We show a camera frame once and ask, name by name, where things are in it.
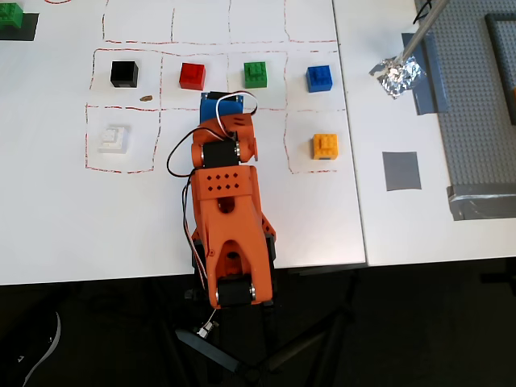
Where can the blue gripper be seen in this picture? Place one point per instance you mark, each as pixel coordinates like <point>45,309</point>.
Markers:
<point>213,110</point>

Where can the green lego block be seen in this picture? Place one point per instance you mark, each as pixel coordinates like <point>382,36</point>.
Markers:
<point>9,15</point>
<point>256,75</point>

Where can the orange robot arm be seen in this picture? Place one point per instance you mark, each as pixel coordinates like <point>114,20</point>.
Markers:
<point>225,189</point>

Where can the red lego block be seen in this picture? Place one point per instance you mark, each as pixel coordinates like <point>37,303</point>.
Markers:
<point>192,76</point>

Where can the black lego block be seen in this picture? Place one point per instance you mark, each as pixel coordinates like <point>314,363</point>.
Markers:
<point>124,73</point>

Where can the white lego block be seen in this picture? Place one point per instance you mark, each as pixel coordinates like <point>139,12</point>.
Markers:
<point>114,139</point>

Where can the blue lego block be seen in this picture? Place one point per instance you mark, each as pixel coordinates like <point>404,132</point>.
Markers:
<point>319,78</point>

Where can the yellow lego block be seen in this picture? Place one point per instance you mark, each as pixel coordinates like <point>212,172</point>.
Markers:
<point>325,146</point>

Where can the black tape square marker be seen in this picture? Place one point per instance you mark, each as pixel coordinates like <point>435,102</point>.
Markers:
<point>29,28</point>

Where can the grey tape square marker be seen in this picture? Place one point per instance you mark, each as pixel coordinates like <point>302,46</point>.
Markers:
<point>401,171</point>

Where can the small brown crumb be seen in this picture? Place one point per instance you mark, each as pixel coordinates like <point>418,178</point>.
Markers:
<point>146,98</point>

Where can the black table clamp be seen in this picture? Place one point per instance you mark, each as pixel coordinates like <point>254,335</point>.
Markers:
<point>271,250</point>

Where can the crumpled aluminium foil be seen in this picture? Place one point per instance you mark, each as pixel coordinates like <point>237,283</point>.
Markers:
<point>397,78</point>

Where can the blue-grey tape strip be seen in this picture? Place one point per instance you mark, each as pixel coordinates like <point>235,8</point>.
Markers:
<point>433,88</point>

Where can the metal pole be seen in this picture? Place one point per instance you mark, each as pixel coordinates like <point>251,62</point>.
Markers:
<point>423,30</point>

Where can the light grey lego baseplate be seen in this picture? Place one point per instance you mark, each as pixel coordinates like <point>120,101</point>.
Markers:
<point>463,101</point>

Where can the black tripod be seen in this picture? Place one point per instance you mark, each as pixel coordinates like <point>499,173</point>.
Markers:
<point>250,367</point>

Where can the dark grey lego baseplate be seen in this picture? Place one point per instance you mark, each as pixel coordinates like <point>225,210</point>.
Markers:
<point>504,60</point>

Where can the silver grey duct tape strip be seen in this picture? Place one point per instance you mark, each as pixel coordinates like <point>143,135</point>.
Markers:
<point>483,203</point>

